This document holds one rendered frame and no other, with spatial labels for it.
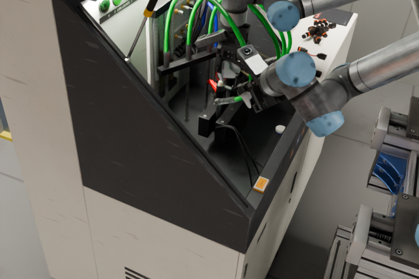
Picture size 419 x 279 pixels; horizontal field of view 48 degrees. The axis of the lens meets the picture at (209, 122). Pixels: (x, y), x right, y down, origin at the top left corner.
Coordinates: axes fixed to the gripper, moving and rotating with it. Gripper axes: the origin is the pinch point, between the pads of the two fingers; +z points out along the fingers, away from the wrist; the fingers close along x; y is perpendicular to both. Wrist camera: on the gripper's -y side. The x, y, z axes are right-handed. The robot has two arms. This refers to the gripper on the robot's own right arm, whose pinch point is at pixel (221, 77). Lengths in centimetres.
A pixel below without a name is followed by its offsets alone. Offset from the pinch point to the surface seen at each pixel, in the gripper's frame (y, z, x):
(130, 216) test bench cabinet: -13, 38, -35
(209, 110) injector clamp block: -3.1, 14.2, -0.1
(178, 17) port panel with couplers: -27.6, -4.6, 22.2
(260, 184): 24.0, 15.9, -22.3
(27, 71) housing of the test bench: -46, -7, -35
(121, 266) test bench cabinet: -19, 70, -35
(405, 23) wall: 48, 64, 224
